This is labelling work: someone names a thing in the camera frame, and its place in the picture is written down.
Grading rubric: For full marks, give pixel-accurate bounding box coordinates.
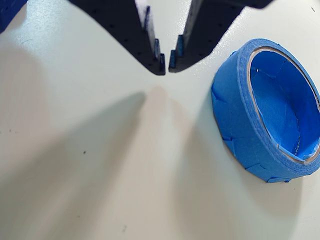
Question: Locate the blue tape roll bin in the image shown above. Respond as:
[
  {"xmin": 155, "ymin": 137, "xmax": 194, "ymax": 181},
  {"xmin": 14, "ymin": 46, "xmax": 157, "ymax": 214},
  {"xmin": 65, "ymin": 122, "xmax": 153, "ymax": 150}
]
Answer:
[{"xmin": 210, "ymin": 37, "xmax": 320, "ymax": 185}]

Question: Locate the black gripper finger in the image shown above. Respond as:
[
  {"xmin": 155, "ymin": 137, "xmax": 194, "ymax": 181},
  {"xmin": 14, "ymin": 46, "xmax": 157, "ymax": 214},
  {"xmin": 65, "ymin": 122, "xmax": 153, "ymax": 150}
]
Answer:
[
  {"xmin": 68, "ymin": 0, "xmax": 167, "ymax": 76},
  {"xmin": 168, "ymin": 0, "xmax": 271, "ymax": 74}
]

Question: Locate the dark blue blurred object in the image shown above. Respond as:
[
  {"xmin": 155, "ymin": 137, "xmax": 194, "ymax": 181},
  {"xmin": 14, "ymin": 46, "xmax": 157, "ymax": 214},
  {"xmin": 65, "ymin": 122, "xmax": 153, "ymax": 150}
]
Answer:
[{"xmin": 0, "ymin": 0, "xmax": 23, "ymax": 33}]

